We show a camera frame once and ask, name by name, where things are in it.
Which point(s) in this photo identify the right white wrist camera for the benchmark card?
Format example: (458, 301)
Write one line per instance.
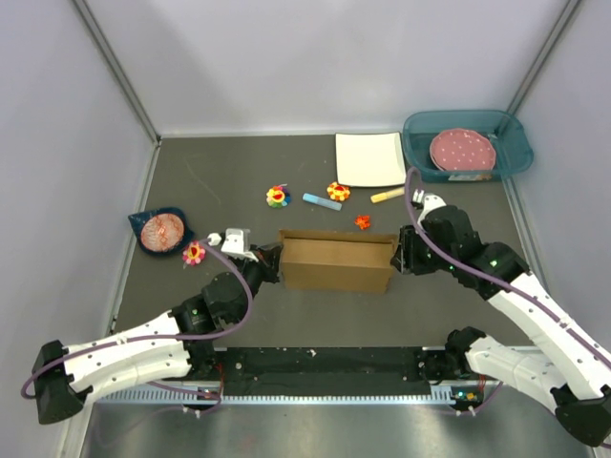
(424, 203)

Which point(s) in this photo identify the blue bowl red inside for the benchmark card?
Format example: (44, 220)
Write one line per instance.
(161, 232)

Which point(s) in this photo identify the rainbow flower plush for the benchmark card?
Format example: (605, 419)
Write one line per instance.
(278, 196)

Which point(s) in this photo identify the pink dotted plate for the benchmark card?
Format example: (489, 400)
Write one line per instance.
(462, 150)

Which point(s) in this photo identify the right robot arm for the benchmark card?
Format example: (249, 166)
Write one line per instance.
(504, 280)

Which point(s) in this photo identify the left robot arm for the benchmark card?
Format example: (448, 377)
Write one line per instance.
(221, 308)

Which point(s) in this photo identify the pink flower plush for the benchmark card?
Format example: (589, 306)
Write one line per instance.
(193, 254)

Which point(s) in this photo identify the white square plate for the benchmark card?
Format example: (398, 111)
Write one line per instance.
(370, 161)

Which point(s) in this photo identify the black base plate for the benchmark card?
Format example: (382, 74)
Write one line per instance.
(326, 371)

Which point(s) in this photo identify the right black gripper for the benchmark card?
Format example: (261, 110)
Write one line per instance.
(405, 257)

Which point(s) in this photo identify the aluminium frame rail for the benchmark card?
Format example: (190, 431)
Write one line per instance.
(534, 353)

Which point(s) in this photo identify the grey slotted cable duct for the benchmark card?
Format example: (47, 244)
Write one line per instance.
(150, 395)

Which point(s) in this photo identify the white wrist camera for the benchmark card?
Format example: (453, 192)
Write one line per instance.
(233, 242)
(424, 203)

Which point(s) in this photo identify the brown cardboard box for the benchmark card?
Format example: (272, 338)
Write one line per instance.
(337, 261)

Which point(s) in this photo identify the orange sun flower plush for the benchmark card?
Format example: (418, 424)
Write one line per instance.
(338, 192)

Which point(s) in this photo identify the teal plastic bin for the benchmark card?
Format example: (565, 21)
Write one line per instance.
(514, 154)

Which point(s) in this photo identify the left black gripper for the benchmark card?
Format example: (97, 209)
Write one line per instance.
(269, 260)

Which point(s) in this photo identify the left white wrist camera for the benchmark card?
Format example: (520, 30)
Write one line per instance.
(233, 242)

